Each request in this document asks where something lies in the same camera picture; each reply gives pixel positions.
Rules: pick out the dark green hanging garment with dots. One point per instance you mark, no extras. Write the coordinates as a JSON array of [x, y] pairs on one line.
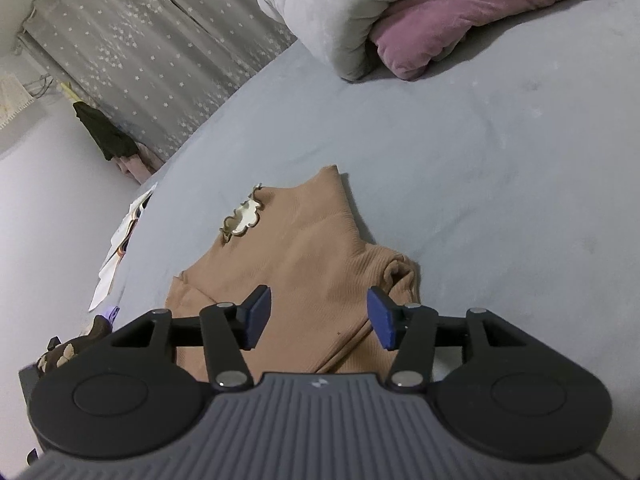
[[112, 142]]

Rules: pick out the blue-grey bed sheet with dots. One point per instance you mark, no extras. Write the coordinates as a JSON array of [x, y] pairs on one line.
[[509, 173]]

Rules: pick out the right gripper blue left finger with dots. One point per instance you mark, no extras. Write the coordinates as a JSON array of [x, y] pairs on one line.
[[229, 329]]

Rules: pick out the tan ribbed knit sweater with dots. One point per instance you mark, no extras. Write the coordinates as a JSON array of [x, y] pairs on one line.
[[307, 248]]

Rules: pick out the pink cloth under garment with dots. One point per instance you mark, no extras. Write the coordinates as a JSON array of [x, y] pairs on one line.
[[140, 166]]

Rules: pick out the grey star-patterned curtain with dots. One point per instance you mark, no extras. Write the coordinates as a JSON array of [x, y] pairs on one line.
[[157, 68]]

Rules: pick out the white papers beside bed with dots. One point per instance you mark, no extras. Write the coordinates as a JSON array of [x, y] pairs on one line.
[[119, 243]]

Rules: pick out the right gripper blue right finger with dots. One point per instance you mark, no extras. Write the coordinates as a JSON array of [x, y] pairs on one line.
[[408, 330]]

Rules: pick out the floral cloth on wall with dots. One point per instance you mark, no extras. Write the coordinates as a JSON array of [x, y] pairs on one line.
[[13, 99]]

